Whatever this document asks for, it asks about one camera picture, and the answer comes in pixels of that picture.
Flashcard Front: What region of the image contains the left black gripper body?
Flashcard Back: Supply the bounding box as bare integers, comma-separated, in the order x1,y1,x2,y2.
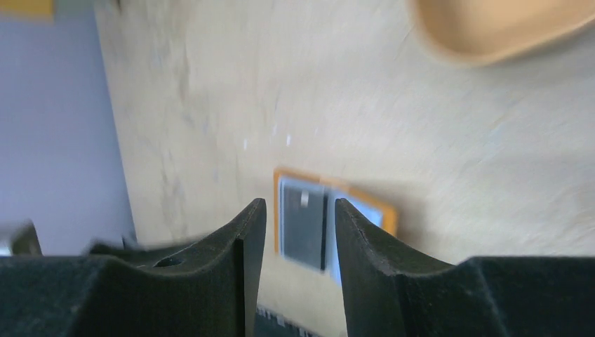
86,234,214,267

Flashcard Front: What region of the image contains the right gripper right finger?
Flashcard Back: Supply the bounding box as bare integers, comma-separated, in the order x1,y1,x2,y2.
335,199,594,336

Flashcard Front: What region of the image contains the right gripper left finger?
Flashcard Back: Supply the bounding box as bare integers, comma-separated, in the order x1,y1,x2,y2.
1,198,267,336

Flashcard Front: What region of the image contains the white round mini drawer chest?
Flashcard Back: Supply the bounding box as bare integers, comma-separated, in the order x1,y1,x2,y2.
1,0,122,22

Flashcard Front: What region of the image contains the orange oval tray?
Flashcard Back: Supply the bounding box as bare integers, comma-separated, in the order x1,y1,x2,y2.
407,1,594,67

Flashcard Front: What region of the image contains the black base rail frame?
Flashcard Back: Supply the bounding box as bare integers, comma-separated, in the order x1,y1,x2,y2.
254,305,320,337

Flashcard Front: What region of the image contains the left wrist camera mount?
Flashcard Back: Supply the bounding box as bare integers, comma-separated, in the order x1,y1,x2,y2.
1,220,43,256

